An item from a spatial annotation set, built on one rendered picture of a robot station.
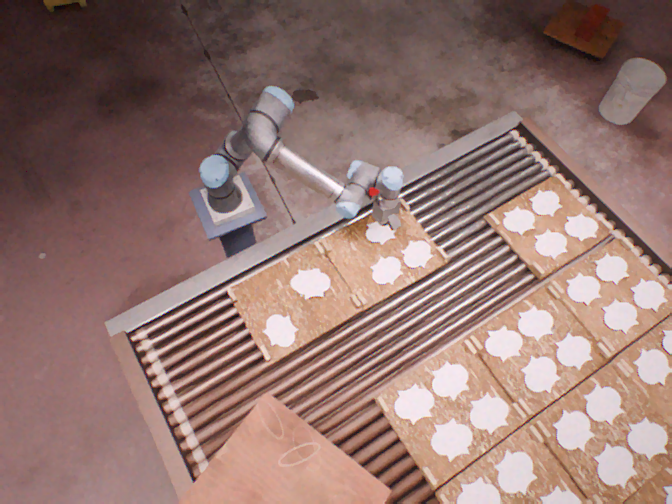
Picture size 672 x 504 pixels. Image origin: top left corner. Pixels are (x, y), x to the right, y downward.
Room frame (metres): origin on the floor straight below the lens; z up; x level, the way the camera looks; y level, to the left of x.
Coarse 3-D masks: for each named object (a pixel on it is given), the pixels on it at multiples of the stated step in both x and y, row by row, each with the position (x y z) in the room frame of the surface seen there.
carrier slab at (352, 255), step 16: (400, 208) 1.16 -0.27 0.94; (352, 224) 1.06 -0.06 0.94; (416, 224) 1.08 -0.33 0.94; (320, 240) 0.98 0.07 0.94; (336, 240) 0.98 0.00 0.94; (352, 240) 0.99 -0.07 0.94; (400, 240) 1.00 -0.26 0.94; (416, 240) 1.00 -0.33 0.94; (336, 256) 0.91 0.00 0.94; (352, 256) 0.91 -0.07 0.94; (368, 256) 0.92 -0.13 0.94; (384, 256) 0.92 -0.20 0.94; (400, 256) 0.92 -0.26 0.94; (352, 272) 0.84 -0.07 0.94; (368, 272) 0.84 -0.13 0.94; (416, 272) 0.86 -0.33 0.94; (352, 288) 0.77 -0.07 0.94; (368, 288) 0.77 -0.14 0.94; (384, 288) 0.78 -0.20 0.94; (400, 288) 0.78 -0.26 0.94; (368, 304) 0.71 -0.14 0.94
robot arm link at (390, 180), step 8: (392, 168) 1.06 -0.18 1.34; (384, 176) 1.02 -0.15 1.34; (392, 176) 1.02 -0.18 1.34; (400, 176) 1.02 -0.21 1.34; (376, 184) 1.02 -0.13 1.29; (384, 184) 1.01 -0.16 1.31; (392, 184) 1.00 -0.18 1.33; (400, 184) 1.01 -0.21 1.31; (384, 192) 1.00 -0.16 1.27; (392, 192) 1.00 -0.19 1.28
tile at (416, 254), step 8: (408, 248) 0.96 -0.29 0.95; (416, 248) 0.96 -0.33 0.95; (424, 248) 0.96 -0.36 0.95; (408, 256) 0.92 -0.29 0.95; (416, 256) 0.92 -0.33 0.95; (424, 256) 0.92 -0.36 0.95; (432, 256) 0.93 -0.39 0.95; (408, 264) 0.88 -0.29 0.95; (416, 264) 0.89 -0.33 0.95; (424, 264) 0.89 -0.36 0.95
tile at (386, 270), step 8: (376, 264) 0.88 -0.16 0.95; (384, 264) 0.88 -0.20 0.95; (392, 264) 0.88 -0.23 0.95; (400, 264) 0.88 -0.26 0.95; (376, 272) 0.84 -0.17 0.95; (384, 272) 0.84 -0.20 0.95; (392, 272) 0.85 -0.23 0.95; (400, 272) 0.85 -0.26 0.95; (376, 280) 0.81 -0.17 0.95; (384, 280) 0.81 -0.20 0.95; (392, 280) 0.81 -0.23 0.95
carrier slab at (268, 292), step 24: (288, 264) 0.86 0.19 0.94; (312, 264) 0.87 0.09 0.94; (240, 288) 0.75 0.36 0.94; (264, 288) 0.75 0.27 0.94; (288, 288) 0.76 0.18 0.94; (336, 288) 0.77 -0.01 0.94; (240, 312) 0.65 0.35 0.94; (264, 312) 0.65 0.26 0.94; (288, 312) 0.66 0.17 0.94; (312, 312) 0.66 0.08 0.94; (336, 312) 0.67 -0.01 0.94; (360, 312) 0.68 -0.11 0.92; (264, 336) 0.56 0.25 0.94; (312, 336) 0.57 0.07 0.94
